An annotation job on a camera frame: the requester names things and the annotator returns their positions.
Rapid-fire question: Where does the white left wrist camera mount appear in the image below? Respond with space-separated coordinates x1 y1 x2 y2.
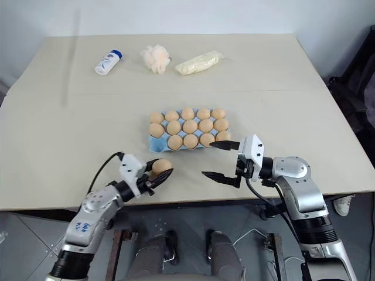
118 154 147 197

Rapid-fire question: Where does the white bottle with blue cap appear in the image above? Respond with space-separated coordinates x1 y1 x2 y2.
94 50 124 76

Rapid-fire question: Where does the black chair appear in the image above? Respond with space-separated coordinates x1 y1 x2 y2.
327 24 375 114

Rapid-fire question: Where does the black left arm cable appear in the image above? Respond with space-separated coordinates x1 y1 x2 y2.
87 152 125 196

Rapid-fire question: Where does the white shoe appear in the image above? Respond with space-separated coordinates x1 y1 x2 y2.
333 194 356 218

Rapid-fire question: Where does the thin white floor cable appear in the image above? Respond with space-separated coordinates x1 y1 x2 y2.
233 228 307 265

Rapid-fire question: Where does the clear bag of white filling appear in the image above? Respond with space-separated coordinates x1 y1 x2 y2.
174 50 225 76

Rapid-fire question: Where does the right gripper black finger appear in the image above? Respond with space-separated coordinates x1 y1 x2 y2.
202 170 237 187
209 140 242 152

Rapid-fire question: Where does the blue egg tray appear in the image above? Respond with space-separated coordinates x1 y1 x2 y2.
148 109 233 154

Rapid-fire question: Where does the white peach mesh bath pouf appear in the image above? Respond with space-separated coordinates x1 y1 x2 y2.
139 44 172 74

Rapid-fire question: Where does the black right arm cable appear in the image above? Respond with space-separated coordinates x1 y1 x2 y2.
245 175 306 244

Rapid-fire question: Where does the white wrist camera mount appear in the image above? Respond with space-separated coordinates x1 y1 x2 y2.
237 134 268 183
118 154 147 197

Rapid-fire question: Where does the black caster wheel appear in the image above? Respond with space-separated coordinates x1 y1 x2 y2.
257 203 278 221

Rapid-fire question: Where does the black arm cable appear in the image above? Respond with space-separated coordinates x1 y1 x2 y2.
245 175 306 244
87 152 125 196

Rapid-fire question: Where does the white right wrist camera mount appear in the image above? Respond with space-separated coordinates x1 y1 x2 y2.
237 134 268 183

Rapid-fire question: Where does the dark grey rounded shape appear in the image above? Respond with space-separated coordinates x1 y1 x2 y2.
205 228 246 281
128 229 180 281

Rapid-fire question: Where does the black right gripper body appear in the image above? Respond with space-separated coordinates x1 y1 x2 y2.
234 153 255 189

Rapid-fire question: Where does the rusty metal frame bar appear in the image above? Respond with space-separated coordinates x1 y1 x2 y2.
106 229 139 281
264 231 287 281

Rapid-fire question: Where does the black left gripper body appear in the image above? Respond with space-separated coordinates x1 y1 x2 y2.
137 174 155 196

